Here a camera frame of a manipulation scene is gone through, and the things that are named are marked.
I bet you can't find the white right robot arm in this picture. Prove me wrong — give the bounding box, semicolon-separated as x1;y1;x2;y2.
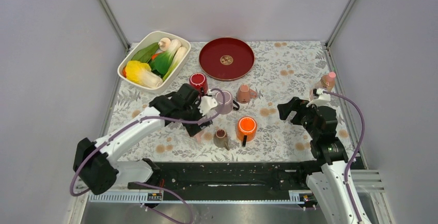
277;97;371;223

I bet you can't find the orange mug black handle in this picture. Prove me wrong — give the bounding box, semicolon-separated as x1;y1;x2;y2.
236;116;257;147

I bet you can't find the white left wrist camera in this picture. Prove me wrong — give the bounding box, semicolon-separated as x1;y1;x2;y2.
198;95;218;116

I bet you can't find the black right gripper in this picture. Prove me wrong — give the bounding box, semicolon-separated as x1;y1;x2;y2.
276;96;322;138

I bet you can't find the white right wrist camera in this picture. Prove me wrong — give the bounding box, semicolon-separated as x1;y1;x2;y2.
306;88;331;107

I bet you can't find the brown small mug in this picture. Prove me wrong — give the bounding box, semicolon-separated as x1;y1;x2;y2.
213;129;230;151

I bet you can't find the white slotted cable duct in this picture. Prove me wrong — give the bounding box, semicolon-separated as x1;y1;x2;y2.
88;190;319;205

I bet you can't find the salmon pink patterned mug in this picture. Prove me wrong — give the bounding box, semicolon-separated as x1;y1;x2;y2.
237;84;257;104

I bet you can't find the white green leek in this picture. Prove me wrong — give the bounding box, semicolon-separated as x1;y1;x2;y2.
162;46;187;81

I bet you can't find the red glossy mug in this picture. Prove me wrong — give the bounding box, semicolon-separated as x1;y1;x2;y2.
189;72;209;96

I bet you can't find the white rectangular vegetable tray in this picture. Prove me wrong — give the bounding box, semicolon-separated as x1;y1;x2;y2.
118;31;191;93

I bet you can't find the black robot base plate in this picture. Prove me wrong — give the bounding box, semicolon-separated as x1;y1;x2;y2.
146;159;316;201

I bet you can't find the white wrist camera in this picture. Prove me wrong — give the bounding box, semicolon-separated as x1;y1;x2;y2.
306;88;331;107
198;95;218;116

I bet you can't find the green bok choy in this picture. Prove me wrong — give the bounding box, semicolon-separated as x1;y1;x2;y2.
149;39;182;75

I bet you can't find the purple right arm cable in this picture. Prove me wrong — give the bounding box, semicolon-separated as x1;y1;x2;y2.
321;90;366;224

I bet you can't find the beige mushroom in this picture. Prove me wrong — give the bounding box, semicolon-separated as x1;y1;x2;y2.
158;37;171;52

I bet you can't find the dark green leaf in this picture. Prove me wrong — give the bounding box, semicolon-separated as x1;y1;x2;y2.
131;42;159;63

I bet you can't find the yellow napa cabbage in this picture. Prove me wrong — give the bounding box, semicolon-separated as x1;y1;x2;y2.
125;60;163;88

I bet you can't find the pale pink white mug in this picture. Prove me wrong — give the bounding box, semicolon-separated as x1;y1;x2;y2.
193;130;205;144

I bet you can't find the pink capped bottle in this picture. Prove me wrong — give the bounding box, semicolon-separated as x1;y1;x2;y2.
309;72;336;100

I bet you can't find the lilac mug black handle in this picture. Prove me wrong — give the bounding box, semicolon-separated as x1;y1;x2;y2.
214;90;240;115

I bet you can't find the round red lacquer tray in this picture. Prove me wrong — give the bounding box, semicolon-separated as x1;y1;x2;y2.
198;38;255;81

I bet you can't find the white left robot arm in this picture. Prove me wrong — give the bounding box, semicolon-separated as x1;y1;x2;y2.
70;83;219;196

